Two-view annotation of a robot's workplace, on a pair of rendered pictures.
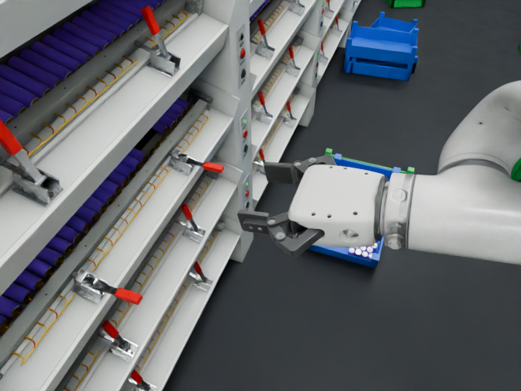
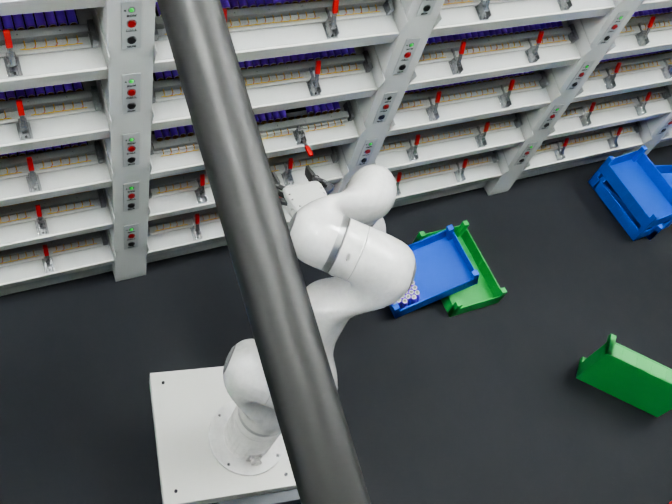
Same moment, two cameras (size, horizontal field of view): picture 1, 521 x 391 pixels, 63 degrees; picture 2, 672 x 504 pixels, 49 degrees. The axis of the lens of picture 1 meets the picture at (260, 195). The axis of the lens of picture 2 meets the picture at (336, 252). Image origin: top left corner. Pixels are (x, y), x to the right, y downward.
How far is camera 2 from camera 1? 1.38 m
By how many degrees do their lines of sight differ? 19
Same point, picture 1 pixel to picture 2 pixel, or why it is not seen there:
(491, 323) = (419, 412)
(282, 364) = not seen: hidden behind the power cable
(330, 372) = not seen: hidden behind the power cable
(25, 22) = (243, 57)
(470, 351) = (384, 407)
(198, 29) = (356, 80)
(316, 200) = (297, 191)
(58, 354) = (174, 165)
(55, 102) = (248, 74)
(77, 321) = (190, 160)
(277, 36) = (459, 109)
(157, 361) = (214, 227)
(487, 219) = not seen: hidden behind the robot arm
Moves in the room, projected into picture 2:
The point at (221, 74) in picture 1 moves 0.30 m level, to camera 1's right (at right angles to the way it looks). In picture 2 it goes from (364, 108) to (441, 181)
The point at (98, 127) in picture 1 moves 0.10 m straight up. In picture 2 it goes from (256, 95) to (262, 66)
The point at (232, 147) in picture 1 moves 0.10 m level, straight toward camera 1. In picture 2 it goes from (351, 151) to (329, 168)
